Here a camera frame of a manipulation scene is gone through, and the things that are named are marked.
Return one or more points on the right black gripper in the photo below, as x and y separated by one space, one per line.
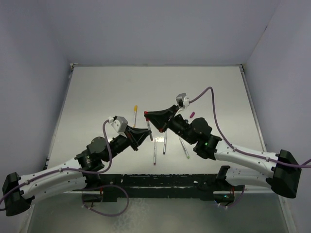
160 119

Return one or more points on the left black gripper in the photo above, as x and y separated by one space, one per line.
138 134

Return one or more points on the red pen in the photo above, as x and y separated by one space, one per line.
149 128

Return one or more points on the yellow pen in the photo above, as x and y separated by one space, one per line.
135 119

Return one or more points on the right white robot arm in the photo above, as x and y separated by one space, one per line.
278 171

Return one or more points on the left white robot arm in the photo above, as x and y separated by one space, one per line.
19 192

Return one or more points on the pink pen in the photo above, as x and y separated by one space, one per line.
154 154

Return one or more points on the blue pen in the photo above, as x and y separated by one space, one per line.
165 142

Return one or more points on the green pen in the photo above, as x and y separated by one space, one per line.
184 148

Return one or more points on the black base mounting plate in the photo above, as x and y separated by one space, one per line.
165 186

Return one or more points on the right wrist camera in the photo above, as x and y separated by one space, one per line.
182 100

